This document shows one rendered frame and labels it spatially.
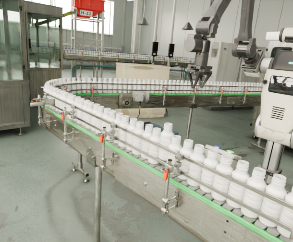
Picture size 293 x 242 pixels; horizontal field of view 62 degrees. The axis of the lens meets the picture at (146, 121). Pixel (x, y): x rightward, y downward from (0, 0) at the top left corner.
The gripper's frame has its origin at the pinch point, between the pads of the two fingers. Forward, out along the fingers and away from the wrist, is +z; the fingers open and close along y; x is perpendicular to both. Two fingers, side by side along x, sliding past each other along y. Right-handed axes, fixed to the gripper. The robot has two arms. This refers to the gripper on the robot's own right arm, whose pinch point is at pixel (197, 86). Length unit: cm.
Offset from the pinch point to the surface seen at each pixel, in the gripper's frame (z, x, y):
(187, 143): 20.8, 9.8, 16.5
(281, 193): 24, 46, 17
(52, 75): 59, -526, -166
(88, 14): -105, -610, -312
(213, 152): 20.3, 21.8, 16.7
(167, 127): 17.1, -1.3, 16.0
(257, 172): 20.7, 38.3, 18.1
